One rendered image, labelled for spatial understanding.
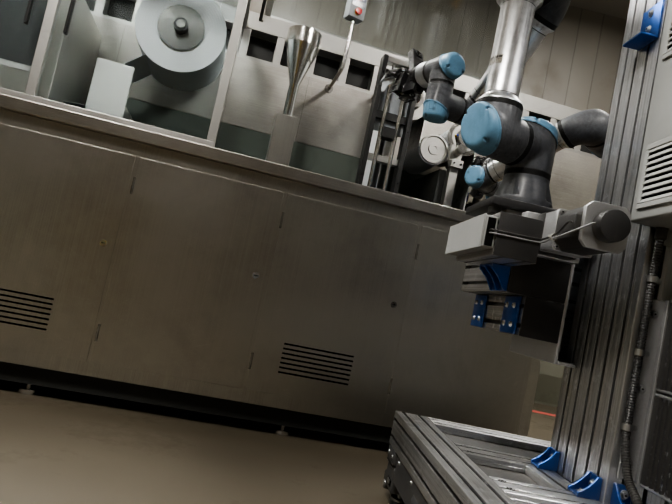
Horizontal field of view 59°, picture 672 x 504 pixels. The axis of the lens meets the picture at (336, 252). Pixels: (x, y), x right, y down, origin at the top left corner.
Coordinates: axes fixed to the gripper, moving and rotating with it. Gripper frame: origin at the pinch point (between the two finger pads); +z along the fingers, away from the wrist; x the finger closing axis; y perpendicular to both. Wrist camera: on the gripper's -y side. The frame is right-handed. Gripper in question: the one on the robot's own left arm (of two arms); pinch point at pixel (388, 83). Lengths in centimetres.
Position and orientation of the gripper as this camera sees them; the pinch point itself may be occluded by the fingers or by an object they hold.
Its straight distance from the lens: 207.0
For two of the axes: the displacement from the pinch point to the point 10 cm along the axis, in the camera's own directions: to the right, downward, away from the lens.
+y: -3.2, 9.4, -1.4
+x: 8.1, 3.5, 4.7
